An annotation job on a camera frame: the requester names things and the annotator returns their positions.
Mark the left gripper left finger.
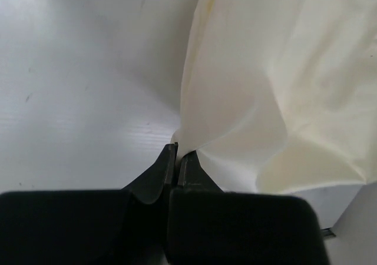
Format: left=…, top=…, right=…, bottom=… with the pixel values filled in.
left=1, top=144, right=177, bottom=264

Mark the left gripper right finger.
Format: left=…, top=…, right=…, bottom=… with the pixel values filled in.
left=166, top=152, right=329, bottom=264

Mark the cream cloth napkin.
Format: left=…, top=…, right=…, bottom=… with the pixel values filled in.
left=173, top=0, right=376, bottom=194

